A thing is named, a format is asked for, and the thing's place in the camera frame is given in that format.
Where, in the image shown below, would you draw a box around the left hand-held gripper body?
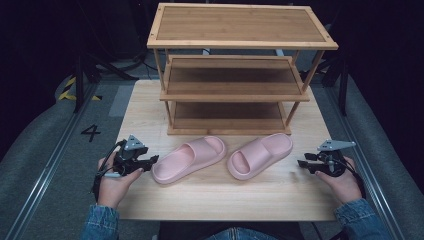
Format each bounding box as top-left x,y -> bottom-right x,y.
113,134 -> 150,177

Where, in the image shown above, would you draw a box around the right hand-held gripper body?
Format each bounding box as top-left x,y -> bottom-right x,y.
315,139 -> 357,178

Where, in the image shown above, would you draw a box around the pink slipper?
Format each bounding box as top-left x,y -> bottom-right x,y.
227,132 -> 294,181
151,135 -> 228,185

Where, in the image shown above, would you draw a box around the wooden shoe rack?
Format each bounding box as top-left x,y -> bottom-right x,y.
146,2 -> 340,137

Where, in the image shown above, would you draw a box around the person's right hand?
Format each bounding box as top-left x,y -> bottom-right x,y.
314,156 -> 363,205

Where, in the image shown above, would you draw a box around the person's left hand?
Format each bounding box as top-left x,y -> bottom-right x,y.
97,151 -> 145,210

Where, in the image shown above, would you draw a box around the black metal stand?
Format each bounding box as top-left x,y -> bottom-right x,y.
321,61 -> 350,117
73,53 -> 140,114

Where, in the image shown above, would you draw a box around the yellow black hazard tape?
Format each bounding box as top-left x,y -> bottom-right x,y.
58,76 -> 103,102

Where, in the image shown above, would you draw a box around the person's blue jeans lap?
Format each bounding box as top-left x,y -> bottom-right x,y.
203,227 -> 278,240

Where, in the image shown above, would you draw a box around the right hand-held gripper cable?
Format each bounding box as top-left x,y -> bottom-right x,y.
333,155 -> 367,200

